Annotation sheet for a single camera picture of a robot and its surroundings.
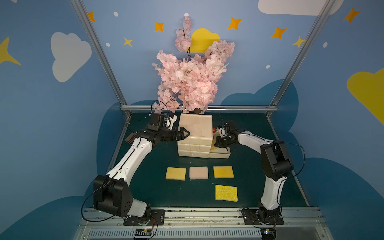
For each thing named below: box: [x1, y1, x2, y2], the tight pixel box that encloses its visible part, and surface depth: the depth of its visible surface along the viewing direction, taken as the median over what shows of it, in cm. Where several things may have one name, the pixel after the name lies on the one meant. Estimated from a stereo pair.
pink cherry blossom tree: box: [152, 15, 236, 114], surface depth 66 cm
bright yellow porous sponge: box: [215, 184, 238, 202], surface depth 84 cm
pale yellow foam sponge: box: [165, 167, 187, 181], surface depth 90 cm
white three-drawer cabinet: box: [177, 113, 213, 159], surface depth 88 cm
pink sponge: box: [189, 166, 209, 180], surface depth 90 cm
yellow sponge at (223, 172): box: [213, 166, 234, 179], surface depth 91 cm
